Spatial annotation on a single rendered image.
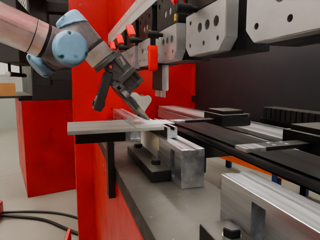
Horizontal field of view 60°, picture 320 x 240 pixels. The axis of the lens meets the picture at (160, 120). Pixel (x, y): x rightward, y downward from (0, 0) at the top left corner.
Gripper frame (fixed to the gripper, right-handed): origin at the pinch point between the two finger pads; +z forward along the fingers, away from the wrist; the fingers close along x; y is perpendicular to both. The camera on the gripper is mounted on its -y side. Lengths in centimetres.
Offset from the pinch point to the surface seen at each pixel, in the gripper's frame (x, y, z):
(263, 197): -52, -1, 6
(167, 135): -10.4, 1.0, 5.9
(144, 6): 3.7, 23.1, -24.4
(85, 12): 86, 24, -45
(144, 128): -8.4, -2.7, 0.6
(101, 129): -8.3, -11.4, -7.2
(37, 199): 198, -107, 43
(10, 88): 203, -52, -50
